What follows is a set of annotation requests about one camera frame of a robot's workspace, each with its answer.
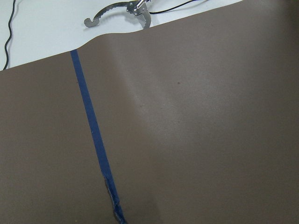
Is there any black table cable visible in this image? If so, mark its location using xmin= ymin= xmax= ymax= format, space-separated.
xmin=2 ymin=0 xmax=17 ymax=70

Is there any brown paper table cover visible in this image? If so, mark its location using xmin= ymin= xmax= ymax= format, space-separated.
xmin=0 ymin=0 xmax=299 ymax=224

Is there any silver reacher grabber tool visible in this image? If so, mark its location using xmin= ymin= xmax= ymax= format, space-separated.
xmin=84 ymin=0 xmax=151 ymax=29

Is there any blue tape strip by shirt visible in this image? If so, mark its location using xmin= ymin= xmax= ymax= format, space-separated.
xmin=70 ymin=49 xmax=127 ymax=224

